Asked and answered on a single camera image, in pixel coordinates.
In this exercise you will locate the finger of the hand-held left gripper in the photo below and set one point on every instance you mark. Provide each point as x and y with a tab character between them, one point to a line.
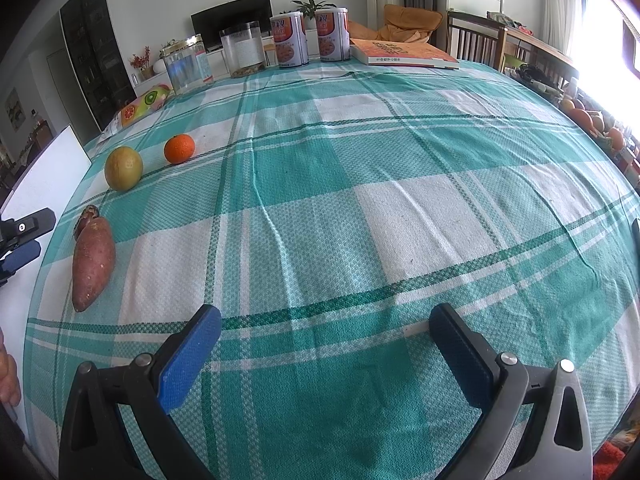
22	255
30	225

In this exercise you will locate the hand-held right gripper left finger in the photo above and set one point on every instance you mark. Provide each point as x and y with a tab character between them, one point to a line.
190	360

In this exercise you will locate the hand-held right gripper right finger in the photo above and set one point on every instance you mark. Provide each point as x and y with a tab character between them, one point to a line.
460	360

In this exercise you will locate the person's left hand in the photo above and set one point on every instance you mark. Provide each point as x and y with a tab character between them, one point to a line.
9	375

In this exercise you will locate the white open box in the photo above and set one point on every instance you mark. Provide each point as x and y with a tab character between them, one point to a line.
45	180

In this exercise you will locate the dark brown chestnut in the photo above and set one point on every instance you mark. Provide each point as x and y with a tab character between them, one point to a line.
84	220

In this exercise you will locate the reddish sweet potato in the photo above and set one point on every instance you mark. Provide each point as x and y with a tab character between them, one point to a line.
93	265

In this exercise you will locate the small green-yellow orange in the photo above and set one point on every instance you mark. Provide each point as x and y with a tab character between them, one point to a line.
123	168

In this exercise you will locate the teal white checked tablecloth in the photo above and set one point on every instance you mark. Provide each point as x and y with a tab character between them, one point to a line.
400	210

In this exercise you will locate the fruit printed packet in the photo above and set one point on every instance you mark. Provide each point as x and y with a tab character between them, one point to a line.
142	105

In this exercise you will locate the orange tangerine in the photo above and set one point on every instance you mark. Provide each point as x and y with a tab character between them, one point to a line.
179	149

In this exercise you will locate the red fluffy cloth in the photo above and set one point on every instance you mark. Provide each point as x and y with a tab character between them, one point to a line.
607	462

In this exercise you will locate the black glass cabinet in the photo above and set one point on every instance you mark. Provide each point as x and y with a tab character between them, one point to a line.
95	45

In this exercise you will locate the red flowers in vase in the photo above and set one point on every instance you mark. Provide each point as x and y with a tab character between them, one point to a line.
141	62

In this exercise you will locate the white round vase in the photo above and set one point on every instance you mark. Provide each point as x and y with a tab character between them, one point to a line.
158	66

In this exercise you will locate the black smartphone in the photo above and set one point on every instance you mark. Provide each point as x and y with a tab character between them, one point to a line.
636	235

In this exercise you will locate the glass jar with gold lid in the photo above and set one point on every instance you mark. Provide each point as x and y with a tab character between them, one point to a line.
186	67

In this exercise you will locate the white television cabinet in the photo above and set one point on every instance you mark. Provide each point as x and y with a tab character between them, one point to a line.
214	62

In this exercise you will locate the basket of fruit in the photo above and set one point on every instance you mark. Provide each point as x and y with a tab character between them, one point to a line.
587	122

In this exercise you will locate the clear canister with black lid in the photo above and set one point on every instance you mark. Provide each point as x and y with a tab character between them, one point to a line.
242	50

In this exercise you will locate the black television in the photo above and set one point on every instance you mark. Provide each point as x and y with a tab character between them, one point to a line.
225	17

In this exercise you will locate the orange book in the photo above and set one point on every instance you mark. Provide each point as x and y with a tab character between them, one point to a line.
405	52

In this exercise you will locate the white red printed can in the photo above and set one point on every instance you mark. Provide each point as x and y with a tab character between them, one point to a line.
289	40
331	35

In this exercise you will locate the dark wooden chair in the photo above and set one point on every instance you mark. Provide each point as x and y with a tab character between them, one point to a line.
475	40

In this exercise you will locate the orange beanbag chair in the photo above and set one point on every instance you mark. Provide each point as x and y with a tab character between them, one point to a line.
410	22

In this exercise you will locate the large green potted plant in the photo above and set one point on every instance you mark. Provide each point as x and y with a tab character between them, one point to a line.
311	7

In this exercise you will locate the white curtain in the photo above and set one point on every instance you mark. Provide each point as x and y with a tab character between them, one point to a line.
562	5

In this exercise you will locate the framed wall picture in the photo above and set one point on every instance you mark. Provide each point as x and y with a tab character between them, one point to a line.
15	110

